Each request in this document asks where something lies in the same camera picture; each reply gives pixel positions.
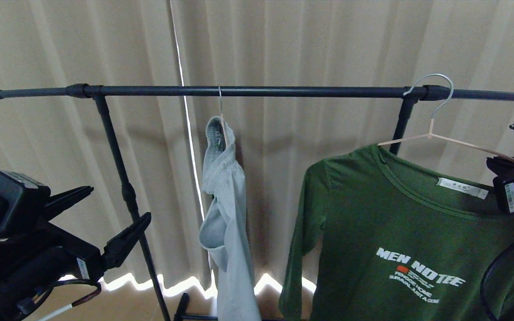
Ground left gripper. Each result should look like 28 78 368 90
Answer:
0 186 152 295

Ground pink clothes hanger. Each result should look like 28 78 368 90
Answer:
377 74 514 168
218 86 231 148

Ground green garment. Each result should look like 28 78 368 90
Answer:
278 144 514 321

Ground pale grey shorts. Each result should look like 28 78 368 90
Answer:
199 116 262 321

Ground black clothes rack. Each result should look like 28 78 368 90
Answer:
0 83 514 321

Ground beige curtain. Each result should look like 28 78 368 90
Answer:
0 0 514 299

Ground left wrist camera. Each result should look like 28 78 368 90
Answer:
0 169 51 257

